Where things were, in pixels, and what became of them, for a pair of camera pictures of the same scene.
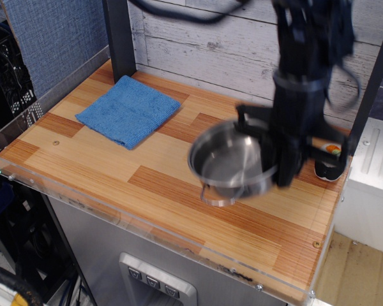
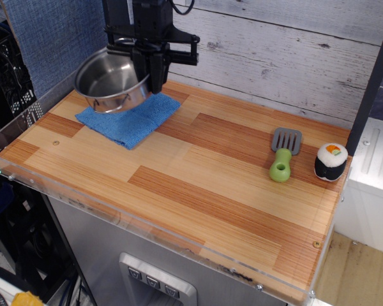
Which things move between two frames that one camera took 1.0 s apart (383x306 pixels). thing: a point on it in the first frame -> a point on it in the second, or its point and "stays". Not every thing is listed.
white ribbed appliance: x=367 y=215 stays
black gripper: x=297 y=113 -> x=152 y=22
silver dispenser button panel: x=143 y=284 stays
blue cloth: x=129 y=111 stays
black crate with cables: x=12 y=105 stays
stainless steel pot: x=227 y=160 -> x=109 y=82
